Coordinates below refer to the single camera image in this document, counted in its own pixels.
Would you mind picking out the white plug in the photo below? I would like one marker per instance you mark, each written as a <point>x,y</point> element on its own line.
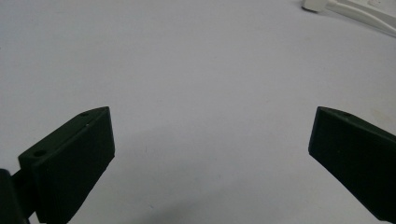
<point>313,4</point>

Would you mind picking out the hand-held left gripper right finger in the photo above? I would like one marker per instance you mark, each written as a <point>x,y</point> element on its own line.
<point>355,155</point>

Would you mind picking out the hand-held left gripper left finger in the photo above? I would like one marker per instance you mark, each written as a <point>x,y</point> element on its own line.
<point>70,161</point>

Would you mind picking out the white power strip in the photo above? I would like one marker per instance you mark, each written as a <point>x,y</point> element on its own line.
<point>373,7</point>

